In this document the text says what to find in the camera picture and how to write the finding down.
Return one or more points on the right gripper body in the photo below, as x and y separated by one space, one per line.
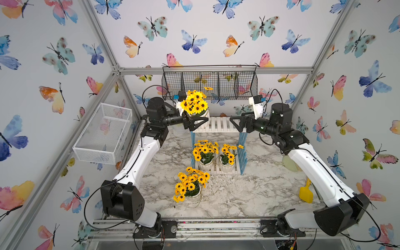
262 127

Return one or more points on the green hand brush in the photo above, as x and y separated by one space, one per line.
290 164

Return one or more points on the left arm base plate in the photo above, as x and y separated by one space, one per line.
159 230

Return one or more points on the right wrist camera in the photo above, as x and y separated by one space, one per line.
257 104

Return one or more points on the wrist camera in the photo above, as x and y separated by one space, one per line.
181 97
257 104

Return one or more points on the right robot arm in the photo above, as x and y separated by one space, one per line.
343 207

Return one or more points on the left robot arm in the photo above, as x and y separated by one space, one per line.
121 197

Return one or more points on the blue white wooden shelf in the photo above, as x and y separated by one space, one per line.
222 131

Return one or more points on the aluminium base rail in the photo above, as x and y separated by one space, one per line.
184 229

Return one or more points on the sunflower pot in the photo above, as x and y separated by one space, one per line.
190 184
232 159
204 153
195 105

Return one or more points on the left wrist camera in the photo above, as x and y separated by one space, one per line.
181 97

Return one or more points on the yellow toy shovel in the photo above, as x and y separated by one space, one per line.
305 194

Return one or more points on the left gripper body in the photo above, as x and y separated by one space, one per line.
171 120

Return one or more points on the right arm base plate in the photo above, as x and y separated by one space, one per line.
278 228

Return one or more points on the black wire wall basket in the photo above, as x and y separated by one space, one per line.
218 83

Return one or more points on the white mesh wall basket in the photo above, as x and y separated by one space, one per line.
103 136

